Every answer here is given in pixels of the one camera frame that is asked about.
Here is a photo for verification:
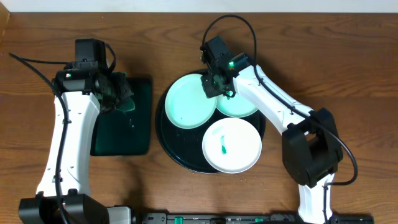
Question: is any large mint green plate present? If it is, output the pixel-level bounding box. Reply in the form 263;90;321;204
164;73;217;129

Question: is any black rectangular water tray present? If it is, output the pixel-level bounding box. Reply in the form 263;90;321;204
90;77;152;156

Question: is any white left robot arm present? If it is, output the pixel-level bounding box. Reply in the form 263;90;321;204
19;39;135;223

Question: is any green scouring sponge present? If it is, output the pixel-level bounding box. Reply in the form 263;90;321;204
116;97;136;112

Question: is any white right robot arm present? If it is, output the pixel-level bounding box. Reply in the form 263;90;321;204
200;37;343;223

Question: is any small mint green plate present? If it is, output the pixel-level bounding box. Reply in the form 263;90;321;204
216;93;257;118

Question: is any white plate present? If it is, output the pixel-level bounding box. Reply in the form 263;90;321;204
201;118;262;174

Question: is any round black serving tray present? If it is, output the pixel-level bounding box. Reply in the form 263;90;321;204
155;70;266;173

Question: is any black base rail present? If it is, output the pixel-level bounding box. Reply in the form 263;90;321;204
133;212;376;224

